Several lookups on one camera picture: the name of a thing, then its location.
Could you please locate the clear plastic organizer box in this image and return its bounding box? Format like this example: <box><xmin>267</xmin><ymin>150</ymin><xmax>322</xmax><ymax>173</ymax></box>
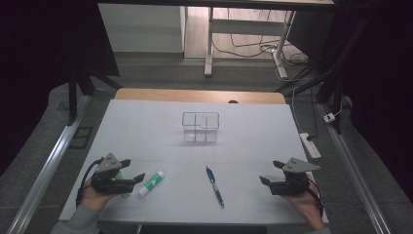
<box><xmin>181</xmin><ymin>111</ymin><xmax>220</xmax><ymax>143</ymax></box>

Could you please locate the blue pen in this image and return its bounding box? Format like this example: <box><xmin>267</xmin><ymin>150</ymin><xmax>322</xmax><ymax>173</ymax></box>
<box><xmin>205</xmin><ymin>166</ymin><xmax>225</xmax><ymax>209</ymax></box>

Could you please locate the person's left hand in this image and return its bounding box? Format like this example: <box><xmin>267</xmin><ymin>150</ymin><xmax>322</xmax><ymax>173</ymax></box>
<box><xmin>79</xmin><ymin>178</ymin><xmax>118</xmax><ymax>213</ymax></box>

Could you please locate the aluminium floor rail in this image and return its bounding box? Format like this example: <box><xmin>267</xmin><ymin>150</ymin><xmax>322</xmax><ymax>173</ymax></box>
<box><xmin>6</xmin><ymin>94</ymin><xmax>94</xmax><ymax>234</ymax></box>
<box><xmin>316</xmin><ymin>102</ymin><xmax>393</xmax><ymax>234</ymax></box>

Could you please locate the black metal stand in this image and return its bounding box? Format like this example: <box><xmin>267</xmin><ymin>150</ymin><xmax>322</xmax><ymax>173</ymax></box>
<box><xmin>66</xmin><ymin>69</ymin><xmax>123</xmax><ymax>126</ymax></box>
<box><xmin>274</xmin><ymin>13</ymin><xmax>371</xmax><ymax>135</ymax></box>

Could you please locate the black curtain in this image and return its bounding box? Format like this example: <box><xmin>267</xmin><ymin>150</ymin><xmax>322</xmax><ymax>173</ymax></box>
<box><xmin>0</xmin><ymin>0</ymin><xmax>121</xmax><ymax>176</ymax></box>
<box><xmin>286</xmin><ymin>0</ymin><xmax>413</xmax><ymax>203</ymax></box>

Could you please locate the person's right hand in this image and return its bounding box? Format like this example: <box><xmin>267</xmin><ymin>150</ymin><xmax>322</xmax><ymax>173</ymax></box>
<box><xmin>282</xmin><ymin>186</ymin><xmax>327</xmax><ymax>230</ymax></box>

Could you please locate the green and white glue stick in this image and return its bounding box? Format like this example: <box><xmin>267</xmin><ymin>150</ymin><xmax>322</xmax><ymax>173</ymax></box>
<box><xmin>138</xmin><ymin>170</ymin><xmax>166</xmax><ymax>198</ymax></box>

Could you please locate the white-framed desk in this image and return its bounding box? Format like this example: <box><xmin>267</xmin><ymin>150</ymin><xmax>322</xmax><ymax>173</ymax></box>
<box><xmin>96</xmin><ymin>0</ymin><xmax>335</xmax><ymax>80</ymax></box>

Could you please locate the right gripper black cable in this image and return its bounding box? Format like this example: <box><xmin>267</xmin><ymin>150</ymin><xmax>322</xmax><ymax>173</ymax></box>
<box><xmin>305</xmin><ymin>178</ymin><xmax>324</xmax><ymax>218</ymax></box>

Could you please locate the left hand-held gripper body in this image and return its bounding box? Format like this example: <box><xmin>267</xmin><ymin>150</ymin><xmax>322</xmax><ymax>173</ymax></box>
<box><xmin>91</xmin><ymin>153</ymin><xmax>135</xmax><ymax>196</ymax></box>

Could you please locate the white power strip cable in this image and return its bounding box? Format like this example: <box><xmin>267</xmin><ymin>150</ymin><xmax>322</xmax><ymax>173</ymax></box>
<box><xmin>290</xmin><ymin>86</ymin><xmax>305</xmax><ymax>135</ymax></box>

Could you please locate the small white adapter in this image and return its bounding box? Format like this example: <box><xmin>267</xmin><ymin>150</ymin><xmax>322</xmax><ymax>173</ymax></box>
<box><xmin>323</xmin><ymin>102</ymin><xmax>344</xmax><ymax>124</ymax></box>

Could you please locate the wooden table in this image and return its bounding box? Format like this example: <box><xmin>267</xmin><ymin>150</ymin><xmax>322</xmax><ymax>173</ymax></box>
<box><xmin>114</xmin><ymin>87</ymin><xmax>287</xmax><ymax>105</ymax></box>

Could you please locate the white power strip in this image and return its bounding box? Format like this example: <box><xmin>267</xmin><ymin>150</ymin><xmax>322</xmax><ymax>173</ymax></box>
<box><xmin>299</xmin><ymin>132</ymin><xmax>322</xmax><ymax>160</ymax></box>

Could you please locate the tangle of floor cables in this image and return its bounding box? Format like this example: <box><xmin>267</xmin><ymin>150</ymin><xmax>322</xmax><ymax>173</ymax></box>
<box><xmin>212</xmin><ymin>8</ymin><xmax>310</xmax><ymax>82</ymax></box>

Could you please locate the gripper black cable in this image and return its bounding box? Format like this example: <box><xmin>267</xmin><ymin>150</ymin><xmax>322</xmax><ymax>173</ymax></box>
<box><xmin>75</xmin><ymin>158</ymin><xmax>105</xmax><ymax>208</ymax></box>
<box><xmin>305</xmin><ymin>178</ymin><xmax>324</xmax><ymax>218</ymax></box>

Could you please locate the white table cover sheet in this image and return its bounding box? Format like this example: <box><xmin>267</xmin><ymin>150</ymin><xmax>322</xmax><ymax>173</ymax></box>
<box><xmin>58</xmin><ymin>98</ymin><xmax>329</xmax><ymax>225</ymax></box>

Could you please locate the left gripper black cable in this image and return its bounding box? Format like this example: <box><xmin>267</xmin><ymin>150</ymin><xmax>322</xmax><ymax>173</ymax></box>
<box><xmin>75</xmin><ymin>158</ymin><xmax>105</xmax><ymax>208</ymax></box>

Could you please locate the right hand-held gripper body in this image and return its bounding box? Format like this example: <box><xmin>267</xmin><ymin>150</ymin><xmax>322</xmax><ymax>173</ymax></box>
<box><xmin>269</xmin><ymin>157</ymin><xmax>321</xmax><ymax>197</ymax></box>

